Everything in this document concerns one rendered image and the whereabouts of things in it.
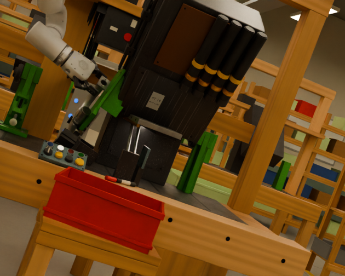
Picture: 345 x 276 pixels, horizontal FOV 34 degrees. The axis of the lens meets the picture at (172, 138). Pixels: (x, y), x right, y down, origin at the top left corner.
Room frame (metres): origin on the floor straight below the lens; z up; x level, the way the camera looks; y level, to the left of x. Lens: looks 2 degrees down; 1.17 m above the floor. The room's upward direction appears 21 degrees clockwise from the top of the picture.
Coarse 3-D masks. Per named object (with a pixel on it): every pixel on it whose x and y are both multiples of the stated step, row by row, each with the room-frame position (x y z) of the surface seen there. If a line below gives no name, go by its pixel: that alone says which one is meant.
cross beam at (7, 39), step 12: (0, 36) 2.37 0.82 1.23; (12, 36) 2.38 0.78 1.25; (24, 36) 2.40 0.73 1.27; (12, 48) 2.39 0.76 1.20; (24, 48) 2.40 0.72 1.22; (36, 60) 2.42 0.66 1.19; (108, 72) 2.49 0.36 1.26; (216, 120) 2.62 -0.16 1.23; (228, 120) 2.64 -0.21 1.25; (240, 120) 2.65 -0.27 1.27; (228, 132) 2.64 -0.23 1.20; (240, 132) 2.66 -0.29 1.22; (252, 132) 2.67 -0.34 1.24
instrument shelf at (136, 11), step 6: (90, 0) 2.33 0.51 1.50; (96, 0) 2.27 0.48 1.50; (102, 0) 2.25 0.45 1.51; (108, 0) 2.26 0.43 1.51; (114, 0) 2.26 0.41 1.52; (120, 0) 2.27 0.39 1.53; (114, 6) 2.27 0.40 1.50; (120, 6) 2.27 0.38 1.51; (126, 6) 2.28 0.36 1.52; (132, 6) 2.28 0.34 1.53; (138, 6) 2.29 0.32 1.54; (126, 12) 2.29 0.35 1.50; (132, 12) 2.28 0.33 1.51; (138, 12) 2.29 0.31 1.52
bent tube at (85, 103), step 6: (102, 78) 2.13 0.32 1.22; (96, 84) 2.10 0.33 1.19; (102, 84) 2.14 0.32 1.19; (108, 84) 2.13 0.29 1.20; (90, 96) 2.16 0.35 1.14; (96, 96) 2.16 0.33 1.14; (84, 102) 2.17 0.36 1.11; (90, 102) 2.17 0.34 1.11; (78, 108) 2.16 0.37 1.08; (72, 126) 2.08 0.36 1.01; (72, 132) 2.07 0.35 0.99
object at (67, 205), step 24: (72, 168) 1.72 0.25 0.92; (72, 192) 1.53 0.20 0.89; (96, 192) 1.52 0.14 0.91; (120, 192) 1.73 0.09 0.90; (48, 216) 1.52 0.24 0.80; (72, 216) 1.53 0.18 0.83; (96, 216) 1.53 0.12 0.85; (120, 216) 1.53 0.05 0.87; (144, 216) 1.53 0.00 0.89; (120, 240) 1.53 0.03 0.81; (144, 240) 1.53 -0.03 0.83
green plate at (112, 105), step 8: (120, 72) 2.05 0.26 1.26; (112, 80) 2.11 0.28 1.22; (120, 80) 2.05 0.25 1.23; (112, 88) 2.04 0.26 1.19; (104, 96) 2.03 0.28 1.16; (112, 96) 2.05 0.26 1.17; (96, 104) 2.07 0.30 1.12; (104, 104) 2.05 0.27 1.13; (112, 104) 2.05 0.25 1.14; (120, 104) 2.06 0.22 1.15; (112, 112) 2.06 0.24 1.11
